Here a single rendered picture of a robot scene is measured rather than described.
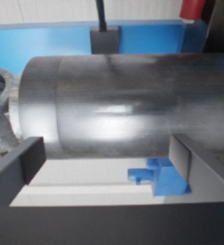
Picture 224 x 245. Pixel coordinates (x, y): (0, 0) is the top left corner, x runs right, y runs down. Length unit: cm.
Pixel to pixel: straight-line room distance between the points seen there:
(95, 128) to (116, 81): 8
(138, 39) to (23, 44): 43
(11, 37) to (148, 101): 63
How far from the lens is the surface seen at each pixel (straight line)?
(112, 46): 62
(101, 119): 26
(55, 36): 73
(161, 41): 73
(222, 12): 55
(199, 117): 30
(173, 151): 17
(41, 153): 17
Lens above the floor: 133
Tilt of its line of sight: level
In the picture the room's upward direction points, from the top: 91 degrees counter-clockwise
